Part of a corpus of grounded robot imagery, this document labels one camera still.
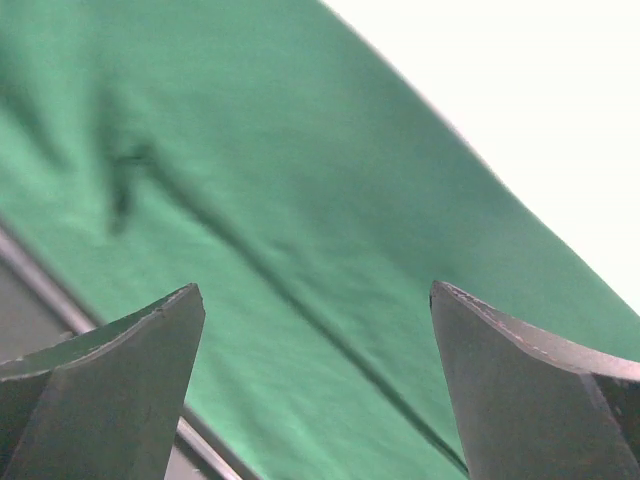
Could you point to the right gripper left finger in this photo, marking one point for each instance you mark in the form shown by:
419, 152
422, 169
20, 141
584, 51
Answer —
105, 404

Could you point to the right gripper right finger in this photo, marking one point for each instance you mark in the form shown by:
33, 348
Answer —
530, 404

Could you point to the dark green t-shirt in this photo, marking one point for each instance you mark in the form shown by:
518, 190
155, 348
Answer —
261, 150

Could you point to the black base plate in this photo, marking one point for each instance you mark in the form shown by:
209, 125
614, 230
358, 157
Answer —
30, 321

